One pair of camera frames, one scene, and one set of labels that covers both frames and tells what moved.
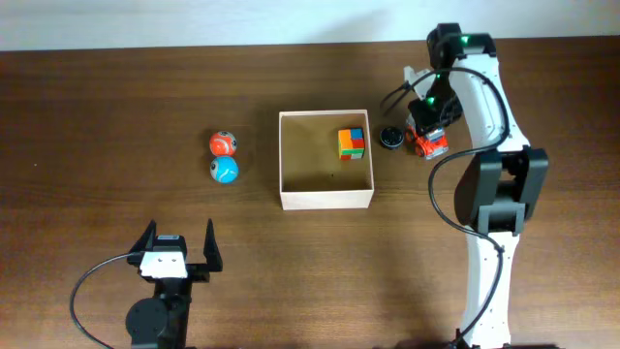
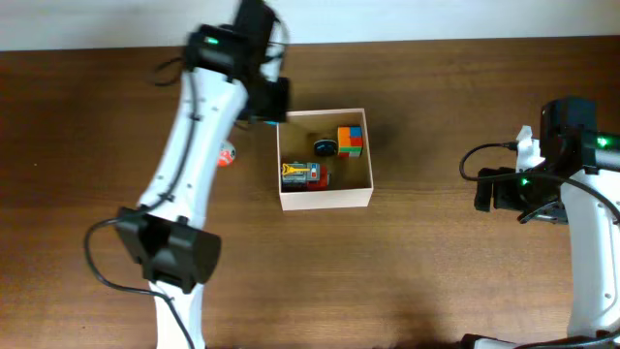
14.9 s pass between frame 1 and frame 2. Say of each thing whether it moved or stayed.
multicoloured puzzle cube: stayed
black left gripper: moved
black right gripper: moved
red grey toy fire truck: moved
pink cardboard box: stayed
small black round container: moved
